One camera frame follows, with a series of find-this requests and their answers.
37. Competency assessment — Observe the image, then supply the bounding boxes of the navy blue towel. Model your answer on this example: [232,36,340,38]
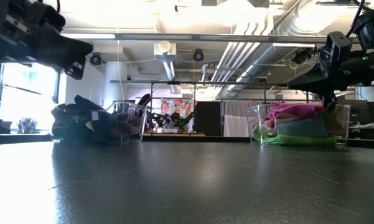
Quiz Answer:
[73,95,108,113]

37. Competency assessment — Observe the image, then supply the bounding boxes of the black aluminium rig frame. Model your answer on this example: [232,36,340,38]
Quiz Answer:
[58,32,362,44]

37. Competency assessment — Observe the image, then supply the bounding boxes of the magenta pink towel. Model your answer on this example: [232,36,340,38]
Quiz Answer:
[264,101,326,124]

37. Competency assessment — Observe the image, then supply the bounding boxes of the white curtain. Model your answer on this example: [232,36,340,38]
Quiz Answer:
[223,100,253,138]

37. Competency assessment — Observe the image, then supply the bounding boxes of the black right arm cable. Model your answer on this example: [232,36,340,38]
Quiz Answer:
[345,0,367,38]

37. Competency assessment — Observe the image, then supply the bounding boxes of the black background panel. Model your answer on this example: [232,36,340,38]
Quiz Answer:
[195,101,222,137]

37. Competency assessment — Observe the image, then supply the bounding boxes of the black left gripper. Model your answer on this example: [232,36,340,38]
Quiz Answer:
[0,0,94,80]

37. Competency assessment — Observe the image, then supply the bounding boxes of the light aqua towel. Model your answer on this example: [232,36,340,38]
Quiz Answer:
[275,116,329,139]

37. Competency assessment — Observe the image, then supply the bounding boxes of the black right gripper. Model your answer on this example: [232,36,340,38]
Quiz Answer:
[288,51,374,112]

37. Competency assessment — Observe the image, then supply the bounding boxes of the white round column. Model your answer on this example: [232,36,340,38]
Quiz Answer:
[103,61,128,110]

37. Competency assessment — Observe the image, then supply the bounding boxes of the clear plastic basket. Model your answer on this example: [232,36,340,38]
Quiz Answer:
[51,95,147,144]
[246,103,352,147]

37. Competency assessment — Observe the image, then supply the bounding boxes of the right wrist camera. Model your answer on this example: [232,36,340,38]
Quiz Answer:
[317,30,353,77]

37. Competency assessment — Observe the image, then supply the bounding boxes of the background robot arms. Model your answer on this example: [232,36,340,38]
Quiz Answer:
[147,111,196,131]

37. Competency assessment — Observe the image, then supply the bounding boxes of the lime green towel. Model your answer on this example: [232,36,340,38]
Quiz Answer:
[251,124,337,147]

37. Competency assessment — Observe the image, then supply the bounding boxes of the black round ceiling device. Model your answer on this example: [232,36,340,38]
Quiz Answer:
[90,52,103,66]
[192,49,205,62]

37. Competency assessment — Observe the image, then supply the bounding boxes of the silver ceiling duct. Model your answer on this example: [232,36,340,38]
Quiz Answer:
[225,0,346,99]

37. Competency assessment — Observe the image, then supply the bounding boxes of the black towel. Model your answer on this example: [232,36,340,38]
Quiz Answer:
[52,105,125,142]

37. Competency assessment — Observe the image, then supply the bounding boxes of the floral poster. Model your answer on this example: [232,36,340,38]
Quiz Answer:
[161,98,196,133]

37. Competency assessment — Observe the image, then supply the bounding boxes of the purple towel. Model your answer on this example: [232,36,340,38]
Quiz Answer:
[121,93,152,138]

